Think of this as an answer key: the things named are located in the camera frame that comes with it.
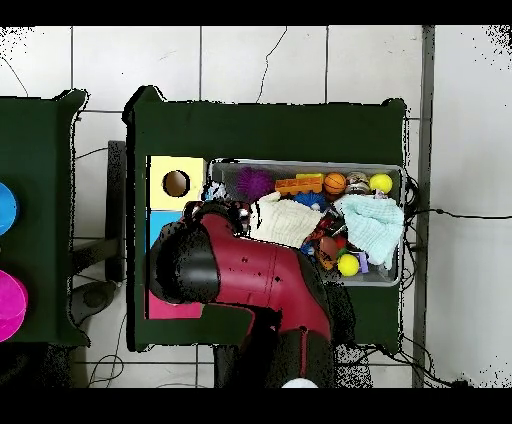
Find light blue knitted cloth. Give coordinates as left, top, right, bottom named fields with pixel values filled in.
left=334, top=194, right=406, bottom=270

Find black cable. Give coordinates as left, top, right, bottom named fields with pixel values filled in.
left=405, top=207, right=512, bottom=220

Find large blue spiky ball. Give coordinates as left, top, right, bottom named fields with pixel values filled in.
left=293, top=191, right=330, bottom=212

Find brown toy football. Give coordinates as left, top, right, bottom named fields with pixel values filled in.
left=318, top=235, right=341, bottom=262

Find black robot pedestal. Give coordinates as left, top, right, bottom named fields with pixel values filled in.
left=213, top=344, right=245, bottom=388

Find purple spiky toy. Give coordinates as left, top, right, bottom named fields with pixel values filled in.
left=235, top=166, right=276, bottom=202

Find silver wire mesh bin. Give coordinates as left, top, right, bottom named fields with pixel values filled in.
left=205, top=157, right=407, bottom=288

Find orange toy basketball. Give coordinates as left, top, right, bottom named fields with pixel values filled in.
left=322, top=172, right=348, bottom=196

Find dark green table cloth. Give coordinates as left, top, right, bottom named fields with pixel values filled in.
left=121, top=84, right=409, bottom=353
left=0, top=88, right=91, bottom=347

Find magenta round container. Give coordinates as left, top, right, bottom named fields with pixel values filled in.
left=0, top=269, right=29, bottom=344

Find yellow foam ball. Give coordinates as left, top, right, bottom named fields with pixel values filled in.
left=368, top=173, right=394, bottom=196
left=336, top=253, right=361, bottom=278

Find cream knitted cloth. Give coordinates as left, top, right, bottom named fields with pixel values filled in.
left=249, top=190, right=324, bottom=249

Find clear plastic wrapper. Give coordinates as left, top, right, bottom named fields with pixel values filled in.
left=200, top=180, right=228, bottom=202

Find wooden box with three holes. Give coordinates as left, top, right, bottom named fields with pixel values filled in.
left=144, top=154, right=209, bottom=321

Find blue round container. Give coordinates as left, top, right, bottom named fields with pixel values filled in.
left=0, top=181, right=20, bottom=237

